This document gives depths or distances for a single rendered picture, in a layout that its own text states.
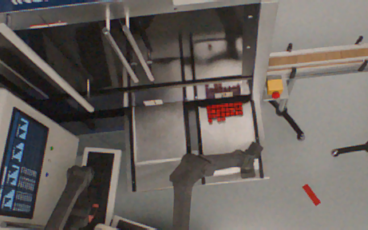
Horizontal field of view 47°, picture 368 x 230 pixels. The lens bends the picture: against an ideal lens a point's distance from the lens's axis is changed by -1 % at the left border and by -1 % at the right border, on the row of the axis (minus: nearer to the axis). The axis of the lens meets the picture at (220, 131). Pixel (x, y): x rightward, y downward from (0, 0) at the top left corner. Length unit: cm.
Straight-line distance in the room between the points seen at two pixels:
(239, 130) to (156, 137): 42
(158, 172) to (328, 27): 188
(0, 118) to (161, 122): 82
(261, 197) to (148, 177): 107
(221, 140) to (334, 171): 116
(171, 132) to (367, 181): 152
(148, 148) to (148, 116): 17
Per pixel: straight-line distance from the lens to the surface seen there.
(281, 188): 298
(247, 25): 146
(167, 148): 214
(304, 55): 224
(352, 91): 324
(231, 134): 213
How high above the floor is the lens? 294
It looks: 75 degrees down
